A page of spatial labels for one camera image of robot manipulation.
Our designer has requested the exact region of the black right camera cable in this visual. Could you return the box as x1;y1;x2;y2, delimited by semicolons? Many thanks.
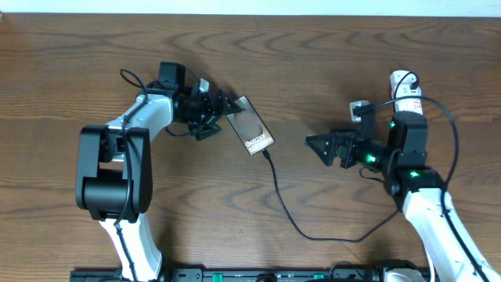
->
363;95;490;282

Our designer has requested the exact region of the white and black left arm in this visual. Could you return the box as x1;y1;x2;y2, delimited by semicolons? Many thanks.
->
75;62;242;281

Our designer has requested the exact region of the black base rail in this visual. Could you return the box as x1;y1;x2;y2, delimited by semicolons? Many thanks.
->
70;258;431;282

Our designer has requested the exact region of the white USB charger adapter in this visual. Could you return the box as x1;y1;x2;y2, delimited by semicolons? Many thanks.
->
391;80;422;99

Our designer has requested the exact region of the white power strip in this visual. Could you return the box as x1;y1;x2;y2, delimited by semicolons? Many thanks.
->
390;70;423;114

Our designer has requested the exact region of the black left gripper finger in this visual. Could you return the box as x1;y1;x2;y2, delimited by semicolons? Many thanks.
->
194;122;222;141
218;90;243;115

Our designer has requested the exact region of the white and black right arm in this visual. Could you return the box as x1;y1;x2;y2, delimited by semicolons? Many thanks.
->
305;111;500;281

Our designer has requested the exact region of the black USB charging cable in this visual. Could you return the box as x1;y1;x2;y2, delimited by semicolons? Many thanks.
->
261;70;420;244

